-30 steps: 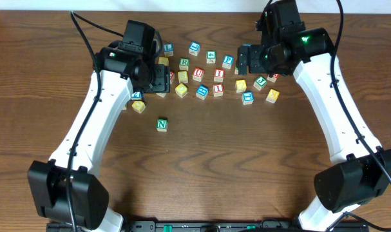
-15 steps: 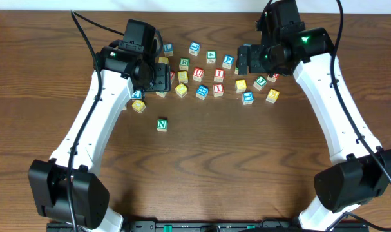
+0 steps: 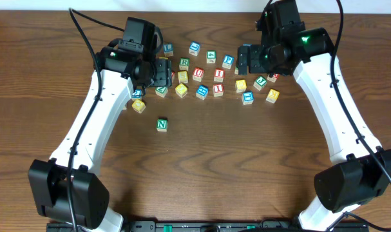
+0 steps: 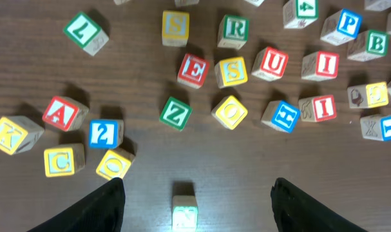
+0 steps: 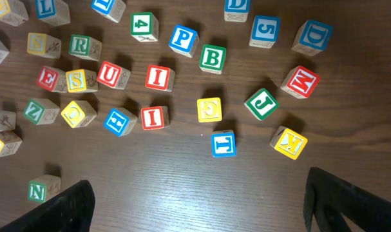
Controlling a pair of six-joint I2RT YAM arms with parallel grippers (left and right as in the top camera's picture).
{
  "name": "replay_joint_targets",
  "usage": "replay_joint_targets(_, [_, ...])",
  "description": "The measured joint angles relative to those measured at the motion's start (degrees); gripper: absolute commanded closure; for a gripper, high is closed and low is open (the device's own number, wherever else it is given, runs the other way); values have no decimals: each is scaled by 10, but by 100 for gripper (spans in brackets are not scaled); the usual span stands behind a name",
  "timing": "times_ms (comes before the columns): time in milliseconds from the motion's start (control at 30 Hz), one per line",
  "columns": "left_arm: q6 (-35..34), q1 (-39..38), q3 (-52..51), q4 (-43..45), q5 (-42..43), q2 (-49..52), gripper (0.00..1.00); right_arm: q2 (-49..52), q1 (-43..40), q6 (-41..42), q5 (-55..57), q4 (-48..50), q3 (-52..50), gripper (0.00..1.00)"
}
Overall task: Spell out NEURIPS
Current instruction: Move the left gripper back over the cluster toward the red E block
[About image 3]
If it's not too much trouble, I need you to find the green N block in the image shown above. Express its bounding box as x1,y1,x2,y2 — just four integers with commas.
157,119,168,132

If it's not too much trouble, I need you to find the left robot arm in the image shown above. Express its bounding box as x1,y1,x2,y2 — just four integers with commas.
28,17,172,231

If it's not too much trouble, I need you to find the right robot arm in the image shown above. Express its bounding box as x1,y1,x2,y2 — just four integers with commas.
237,0,391,231

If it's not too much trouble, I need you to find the green Z block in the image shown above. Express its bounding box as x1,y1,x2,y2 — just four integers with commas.
155,87,168,98

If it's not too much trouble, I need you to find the yellow S block centre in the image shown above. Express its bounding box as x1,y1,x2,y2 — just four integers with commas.
177,70,189,84

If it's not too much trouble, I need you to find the green R block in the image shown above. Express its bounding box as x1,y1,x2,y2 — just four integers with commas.
178,57,190,71

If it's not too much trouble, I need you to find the blue P block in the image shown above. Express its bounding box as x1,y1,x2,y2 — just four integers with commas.
222,55,234,70

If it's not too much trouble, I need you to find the green J block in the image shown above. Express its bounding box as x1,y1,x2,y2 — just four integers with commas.
253,75,267,91

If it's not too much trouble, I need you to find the yellow O block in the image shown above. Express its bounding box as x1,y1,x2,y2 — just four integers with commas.
175,83,188,98

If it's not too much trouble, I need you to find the yellow block right centre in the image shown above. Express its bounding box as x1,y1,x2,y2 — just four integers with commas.
235,79,247,93

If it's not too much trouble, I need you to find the red M block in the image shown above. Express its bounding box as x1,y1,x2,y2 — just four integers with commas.
267,73,280,82

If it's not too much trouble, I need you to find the blue 2 block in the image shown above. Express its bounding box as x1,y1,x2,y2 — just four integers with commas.
131,89,144,101

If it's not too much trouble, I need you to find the red U block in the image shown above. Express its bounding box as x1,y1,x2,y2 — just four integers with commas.
193,68,205,82

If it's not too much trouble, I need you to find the upper red I block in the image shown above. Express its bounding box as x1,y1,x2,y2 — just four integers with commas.
213,68,225,82

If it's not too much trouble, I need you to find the red i block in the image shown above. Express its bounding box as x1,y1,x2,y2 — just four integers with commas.
213,84,224,97
213,68,225,82

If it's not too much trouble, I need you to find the blue T block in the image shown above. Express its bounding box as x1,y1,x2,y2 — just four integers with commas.
242,92,254,105

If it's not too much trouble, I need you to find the blue tilted L block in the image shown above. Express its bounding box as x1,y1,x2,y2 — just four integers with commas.
189,41,201,56

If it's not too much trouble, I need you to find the green 4 block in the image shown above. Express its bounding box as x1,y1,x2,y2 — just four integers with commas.
206,50,216,64

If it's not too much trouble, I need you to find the yellow M block right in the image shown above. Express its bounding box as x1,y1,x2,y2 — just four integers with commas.
266,89,280,103

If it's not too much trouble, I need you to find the yellow Q block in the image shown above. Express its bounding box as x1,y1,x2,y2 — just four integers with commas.
131,99,146,113

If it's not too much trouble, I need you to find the blue H block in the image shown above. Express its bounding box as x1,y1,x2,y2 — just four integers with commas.
196,85,209,100

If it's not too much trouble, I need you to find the lower red I block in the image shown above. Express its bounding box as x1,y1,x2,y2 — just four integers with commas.
213,84,224,97

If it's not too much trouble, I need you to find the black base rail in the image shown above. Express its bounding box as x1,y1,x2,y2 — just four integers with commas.
46,220,369,232

